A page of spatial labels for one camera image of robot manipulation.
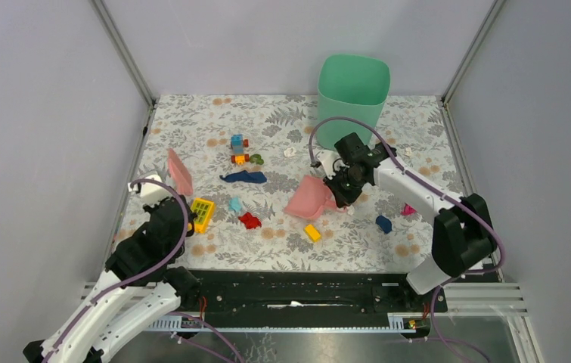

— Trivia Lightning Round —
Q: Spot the pink dustpan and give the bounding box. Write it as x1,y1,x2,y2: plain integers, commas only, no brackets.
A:
284,175,346,221

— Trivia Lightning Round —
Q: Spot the pink hand brush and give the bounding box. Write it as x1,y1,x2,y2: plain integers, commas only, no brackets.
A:
168,148,194,197

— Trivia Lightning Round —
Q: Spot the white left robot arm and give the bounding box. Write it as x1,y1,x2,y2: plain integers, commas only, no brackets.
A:
23,196,200,362

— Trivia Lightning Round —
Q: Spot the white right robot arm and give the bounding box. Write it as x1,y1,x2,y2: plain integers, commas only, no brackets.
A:
312,133,497,312

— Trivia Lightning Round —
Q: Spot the small blue paper ball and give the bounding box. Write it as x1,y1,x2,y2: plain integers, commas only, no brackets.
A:
375,216,393,234

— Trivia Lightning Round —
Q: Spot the yellow window toy brick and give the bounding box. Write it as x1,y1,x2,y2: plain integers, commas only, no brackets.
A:
191,198,216,234

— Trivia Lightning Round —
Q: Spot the small yellow block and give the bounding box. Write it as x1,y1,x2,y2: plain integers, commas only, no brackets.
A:
304,224,322,244

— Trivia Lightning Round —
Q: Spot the magenta paper scrap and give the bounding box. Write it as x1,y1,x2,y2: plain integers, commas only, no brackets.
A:
401,203,416,216

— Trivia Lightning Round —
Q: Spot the light blue paper scrap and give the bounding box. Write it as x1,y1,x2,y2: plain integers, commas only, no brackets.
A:
228,197,243,213

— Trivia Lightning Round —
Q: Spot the red paper scrap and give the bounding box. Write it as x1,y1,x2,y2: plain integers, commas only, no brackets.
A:
238,212,262,230

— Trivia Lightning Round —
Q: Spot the green waste bin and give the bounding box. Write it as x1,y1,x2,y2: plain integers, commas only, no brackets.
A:
318,54,391,129

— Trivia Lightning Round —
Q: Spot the blue toy brick car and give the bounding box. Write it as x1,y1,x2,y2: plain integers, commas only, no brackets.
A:
230,134,250,165

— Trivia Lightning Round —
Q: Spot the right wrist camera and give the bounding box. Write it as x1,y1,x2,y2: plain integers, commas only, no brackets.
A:
315,150,340,178

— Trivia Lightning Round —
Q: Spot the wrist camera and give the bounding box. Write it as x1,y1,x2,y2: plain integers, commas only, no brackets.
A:
315,150,340,178
127,171,171,206

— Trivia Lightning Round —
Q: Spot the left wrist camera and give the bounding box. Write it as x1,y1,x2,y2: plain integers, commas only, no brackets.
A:
127,171,171,206

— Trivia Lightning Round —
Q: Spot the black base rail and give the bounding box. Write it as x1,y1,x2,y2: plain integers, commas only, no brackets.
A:
178,270,448,330

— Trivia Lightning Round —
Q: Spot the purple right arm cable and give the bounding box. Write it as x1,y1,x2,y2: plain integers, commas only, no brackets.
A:
308,116,507,363

